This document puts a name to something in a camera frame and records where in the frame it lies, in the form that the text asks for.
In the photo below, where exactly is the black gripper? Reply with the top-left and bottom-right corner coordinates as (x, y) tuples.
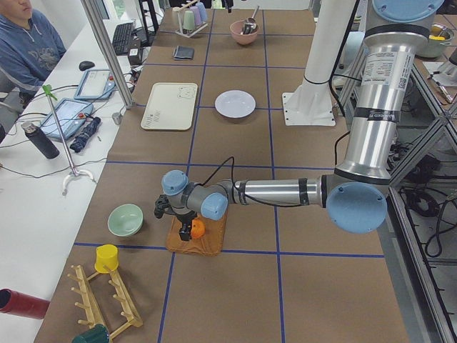
(175, 211), (197, 241)

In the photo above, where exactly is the orange fruit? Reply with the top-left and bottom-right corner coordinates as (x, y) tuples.
(191, 218), (206, 239)

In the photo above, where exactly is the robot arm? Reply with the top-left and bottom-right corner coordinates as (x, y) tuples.
(154, 1), (441, 240)

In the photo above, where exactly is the cream bear tray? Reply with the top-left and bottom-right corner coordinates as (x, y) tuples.
(140, 82), (198, 131)

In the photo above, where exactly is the wooden cutting board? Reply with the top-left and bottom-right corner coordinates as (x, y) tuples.
(165, 213), (227, 257)

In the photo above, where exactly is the green bowl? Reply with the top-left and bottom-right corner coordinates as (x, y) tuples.
(107, 204), (144, 237)

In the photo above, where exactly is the yellow cup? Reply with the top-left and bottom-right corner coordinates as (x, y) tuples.
(94, 244), (119, 274)

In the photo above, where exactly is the wooden cup rack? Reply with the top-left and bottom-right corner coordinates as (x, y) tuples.
(67, 264), (144, 340)

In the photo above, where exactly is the dark green cup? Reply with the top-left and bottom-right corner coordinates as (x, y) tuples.
(71, 324), (110, 343)

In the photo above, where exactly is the white round plate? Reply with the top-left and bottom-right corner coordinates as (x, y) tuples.
(215, 90), (256, 119)

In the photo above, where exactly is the folded dark blue umbrella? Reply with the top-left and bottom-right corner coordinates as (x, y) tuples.
(70, 116), (101, 153)

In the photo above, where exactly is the teach pendant near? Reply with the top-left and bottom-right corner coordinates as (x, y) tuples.
(41, 98), (94, 140)

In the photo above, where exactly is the teach pendant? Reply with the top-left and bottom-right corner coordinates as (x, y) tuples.
(41, 98), (94, 140)
(74, 69), (116, 101)

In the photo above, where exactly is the teach pendant far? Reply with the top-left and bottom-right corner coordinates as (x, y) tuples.
(74, 69), (116, 101)

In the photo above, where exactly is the grey folded cloth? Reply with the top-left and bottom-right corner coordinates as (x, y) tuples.
(172, 46), (194, 60)

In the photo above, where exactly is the red cylinder bottle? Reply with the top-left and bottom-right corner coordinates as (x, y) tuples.
(1, 289), (50, 319)

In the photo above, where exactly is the black water bottle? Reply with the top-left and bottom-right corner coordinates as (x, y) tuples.
(21, 121), (59, 159)

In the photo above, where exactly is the black computer mouse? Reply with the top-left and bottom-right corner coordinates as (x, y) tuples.
(79, 61), (95, 71)

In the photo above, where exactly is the metal stand with green clip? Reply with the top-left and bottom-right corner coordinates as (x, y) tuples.
(42, 84), (97, 196)

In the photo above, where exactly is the white cup rack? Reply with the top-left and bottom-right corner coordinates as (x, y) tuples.
(172, 0), (208, 38)

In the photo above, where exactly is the black keyboard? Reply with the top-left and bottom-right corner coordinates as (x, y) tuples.
(111, 22), (134, 56)

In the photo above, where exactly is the green cup on rack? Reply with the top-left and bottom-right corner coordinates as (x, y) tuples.
(183, 10), (196, 31)

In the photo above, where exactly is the pink bowl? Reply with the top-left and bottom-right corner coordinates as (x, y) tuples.
(229, 20), (258, 46)

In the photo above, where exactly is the purple cup on rack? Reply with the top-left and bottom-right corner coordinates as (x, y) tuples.
(190, 6), (202, 26)

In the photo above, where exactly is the metal ice scoop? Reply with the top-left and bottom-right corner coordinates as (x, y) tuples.
(241, 6), (259, 35)

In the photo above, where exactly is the blue cup on rack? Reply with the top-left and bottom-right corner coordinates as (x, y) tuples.
(196, 2), (208, 22)

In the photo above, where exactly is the seated person blue hoodie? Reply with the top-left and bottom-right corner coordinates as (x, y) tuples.
(1, 1), (66, 107)

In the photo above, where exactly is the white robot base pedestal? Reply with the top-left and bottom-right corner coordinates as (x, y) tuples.
(282, 0), (357, 126)

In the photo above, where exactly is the aluminium frame post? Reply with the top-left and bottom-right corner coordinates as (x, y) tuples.
(81, 0), (134, 109)

